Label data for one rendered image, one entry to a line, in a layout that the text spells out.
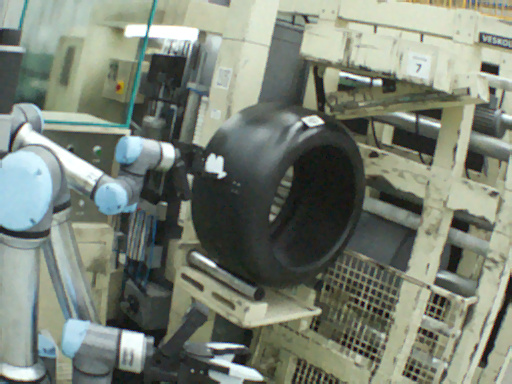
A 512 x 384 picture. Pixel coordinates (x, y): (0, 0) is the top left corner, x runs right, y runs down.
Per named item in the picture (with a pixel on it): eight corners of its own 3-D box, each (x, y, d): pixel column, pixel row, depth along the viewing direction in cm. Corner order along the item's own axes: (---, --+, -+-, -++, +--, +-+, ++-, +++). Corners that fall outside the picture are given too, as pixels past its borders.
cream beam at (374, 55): (297, 58, 221) (304, 22, 218) (339, 70, 238) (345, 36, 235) (432, 88, 178) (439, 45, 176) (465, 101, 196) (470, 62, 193)
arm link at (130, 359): (123, 324, 104) (121, 338, 95) (148, 329, 104) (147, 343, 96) (120, 360, 104) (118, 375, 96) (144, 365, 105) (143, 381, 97)
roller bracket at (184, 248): (172, 267, 211) (176, 240, 209) (256, 261, 238) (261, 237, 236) (177, 270, 208) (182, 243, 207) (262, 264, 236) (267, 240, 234)
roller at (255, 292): (189, 248, 210) (199, 250, 214) (185, 261, 211) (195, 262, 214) (257, 287, 186) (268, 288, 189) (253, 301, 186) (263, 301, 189)
